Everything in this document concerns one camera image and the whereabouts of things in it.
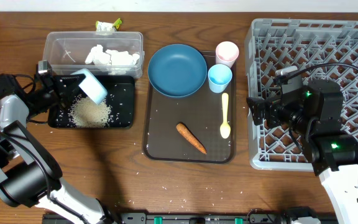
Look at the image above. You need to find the light blue bowl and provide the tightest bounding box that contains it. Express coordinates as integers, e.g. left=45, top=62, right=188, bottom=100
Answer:
left=72, top=68, right=108, bottom=105

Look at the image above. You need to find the yellow plastic spoon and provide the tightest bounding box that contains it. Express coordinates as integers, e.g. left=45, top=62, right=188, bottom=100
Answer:
left=219, top=93, right=231, bottom=139

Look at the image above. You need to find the orange carrot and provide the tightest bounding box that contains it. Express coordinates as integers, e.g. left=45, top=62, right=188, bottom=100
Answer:
left=176, top=123, right=207, bottom=154

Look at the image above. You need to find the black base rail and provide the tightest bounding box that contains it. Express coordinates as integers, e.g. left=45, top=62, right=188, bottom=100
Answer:
left=41, top=206, right=323, bottom=224

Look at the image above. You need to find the dark brown serving tray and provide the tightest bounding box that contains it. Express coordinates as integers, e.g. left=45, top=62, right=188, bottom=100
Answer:
left=142, top=50, right=237, bottom=164

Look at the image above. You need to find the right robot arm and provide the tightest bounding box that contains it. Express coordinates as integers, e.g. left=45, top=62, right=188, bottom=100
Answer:
left=247, top=76, right=358, bottom=223

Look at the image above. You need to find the dark blue plate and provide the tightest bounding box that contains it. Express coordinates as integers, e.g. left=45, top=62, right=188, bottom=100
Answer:
left=147, top=44, right=207, bottom=98

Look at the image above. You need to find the grey dishwasher rack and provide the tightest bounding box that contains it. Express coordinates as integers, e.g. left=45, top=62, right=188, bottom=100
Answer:
left=244, top=18, right=358, bottom=174

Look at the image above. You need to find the black rectangular tray bin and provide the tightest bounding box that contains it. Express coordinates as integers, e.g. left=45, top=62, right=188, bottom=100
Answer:
left=48, top=75, right=135, bottom=129

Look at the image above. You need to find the pile of white rice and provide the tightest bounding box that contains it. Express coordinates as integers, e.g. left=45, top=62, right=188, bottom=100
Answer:
left=56, top=93, right=121, bottom=128

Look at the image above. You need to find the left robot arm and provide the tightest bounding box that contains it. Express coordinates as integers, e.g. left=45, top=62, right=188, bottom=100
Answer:
left=0, top=72, right=121, bottom=223

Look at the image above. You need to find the green snack wrapper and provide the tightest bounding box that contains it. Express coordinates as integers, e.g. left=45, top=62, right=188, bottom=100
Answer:
left=95, top=18, right=122, bottom=32

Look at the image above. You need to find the clear plastic bin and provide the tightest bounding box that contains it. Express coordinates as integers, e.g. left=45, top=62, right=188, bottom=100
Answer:
left=43, top=31, right=144, bottom=78

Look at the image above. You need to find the white tissue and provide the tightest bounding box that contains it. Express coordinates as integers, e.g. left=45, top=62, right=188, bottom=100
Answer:
left=85, top=44, right=111, bottom=65
left=106, top=50, right=140, bottom=66

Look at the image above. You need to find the pink cup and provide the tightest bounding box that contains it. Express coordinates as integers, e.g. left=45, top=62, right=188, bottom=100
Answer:
left=215, top=41, right=239, bottom=68

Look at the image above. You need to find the light blue cup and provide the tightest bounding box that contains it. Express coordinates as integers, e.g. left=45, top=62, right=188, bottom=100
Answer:
left=208, top=64, right=232, bottom=93

